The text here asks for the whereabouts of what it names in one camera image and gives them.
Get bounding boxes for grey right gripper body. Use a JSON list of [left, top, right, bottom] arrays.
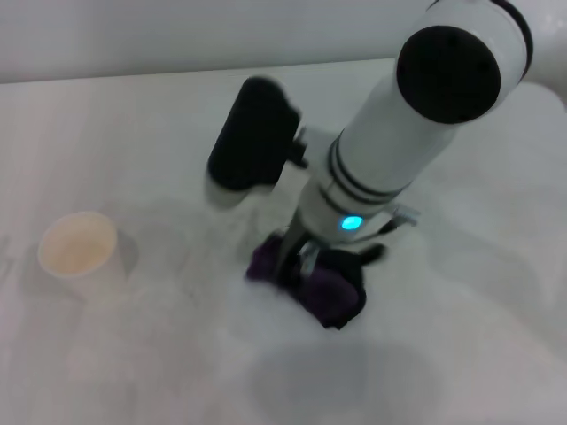
[[369, 205, 421, 243]]

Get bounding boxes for purple and black rag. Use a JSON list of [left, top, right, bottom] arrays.
[[245, 233, 369, 331]]

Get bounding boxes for white paper cup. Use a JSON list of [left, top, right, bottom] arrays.
[[37, 211, 135, 307]]

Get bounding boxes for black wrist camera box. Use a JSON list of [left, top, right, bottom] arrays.
[[202, 75, 309, 210]]

